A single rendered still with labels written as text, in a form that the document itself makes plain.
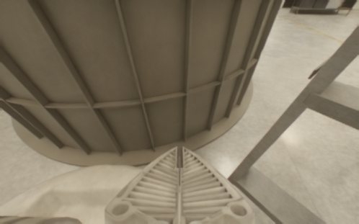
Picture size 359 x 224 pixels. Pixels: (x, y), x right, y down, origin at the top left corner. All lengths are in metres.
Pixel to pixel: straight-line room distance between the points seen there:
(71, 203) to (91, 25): 0.50
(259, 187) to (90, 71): 0.65
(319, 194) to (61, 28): 1.23
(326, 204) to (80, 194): 1.01
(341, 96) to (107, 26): 0.54
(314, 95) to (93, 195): 0.55
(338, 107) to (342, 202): 0.79
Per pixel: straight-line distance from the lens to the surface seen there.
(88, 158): 0.98
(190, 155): 0.16
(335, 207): 1.05
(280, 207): 0.54
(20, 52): 0.66
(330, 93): 0.37
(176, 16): 0.50
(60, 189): 0.52
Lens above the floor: 0.75
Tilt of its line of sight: 44 degrees down
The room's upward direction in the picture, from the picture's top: straight up
